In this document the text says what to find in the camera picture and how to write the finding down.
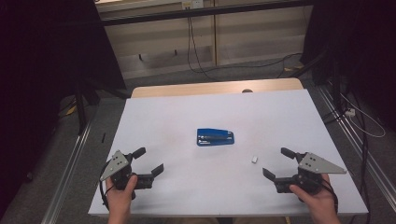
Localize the black cable bundle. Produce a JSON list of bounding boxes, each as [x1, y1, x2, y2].
[[320, 77, 374, 224]]

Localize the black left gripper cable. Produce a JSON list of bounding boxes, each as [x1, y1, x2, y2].
[[98, 161, 111, 211]]

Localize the white table sheet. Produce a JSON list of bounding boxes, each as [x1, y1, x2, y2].
[[87, 89, 369, 218]]

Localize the black curtain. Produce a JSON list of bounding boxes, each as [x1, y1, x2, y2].
[[0, 0, 127, 218], [300, 0, 396, 133]]

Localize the black horizontal bar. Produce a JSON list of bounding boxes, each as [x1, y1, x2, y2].
[[101, 0, 314, 27]]

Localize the black metal stand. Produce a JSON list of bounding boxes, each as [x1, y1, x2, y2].
[[74, 77, 132, 136]]

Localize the aluminium floor rail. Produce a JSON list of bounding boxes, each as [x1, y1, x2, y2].
[[317, 85, 396, 213], [40, 119, 94, 224]]

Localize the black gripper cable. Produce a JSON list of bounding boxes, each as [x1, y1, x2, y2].
[[322, 180, 340, 215], [98, 161, 111, 211]]

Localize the wooden table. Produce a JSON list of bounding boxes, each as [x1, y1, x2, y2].
[[130, 77, 304, 99]]

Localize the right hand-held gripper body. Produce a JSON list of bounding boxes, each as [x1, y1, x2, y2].
[[274, 151, 347, 196]]

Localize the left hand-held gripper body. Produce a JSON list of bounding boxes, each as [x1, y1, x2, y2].
[[99, 149, 155, 191]]

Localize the black floor cable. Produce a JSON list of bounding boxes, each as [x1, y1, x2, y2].
[[199, 51, 304, 79]]

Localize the blue stapler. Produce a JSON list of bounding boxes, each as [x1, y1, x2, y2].
[[196, 128, 235, 147]]

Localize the pale wooden cabinet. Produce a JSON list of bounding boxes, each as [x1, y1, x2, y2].
[[94, 0, 314, 80]]

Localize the person's left hand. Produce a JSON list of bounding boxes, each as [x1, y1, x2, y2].
[[105, 174, 138, 213]]

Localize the white wall socket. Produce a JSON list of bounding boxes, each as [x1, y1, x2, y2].
[[181, 0, 205, 10]]

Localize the person's right hand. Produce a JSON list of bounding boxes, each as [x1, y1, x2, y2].
[[289, 174, 339, 217]]

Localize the black hanging cables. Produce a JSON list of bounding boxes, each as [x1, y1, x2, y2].
[[186, 17, 219, 82]]

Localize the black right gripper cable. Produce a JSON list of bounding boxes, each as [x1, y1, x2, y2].
[[322, 180, 340, 215]]

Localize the white cable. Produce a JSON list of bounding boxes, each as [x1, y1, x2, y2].
[[339, 92, 387, 139]]

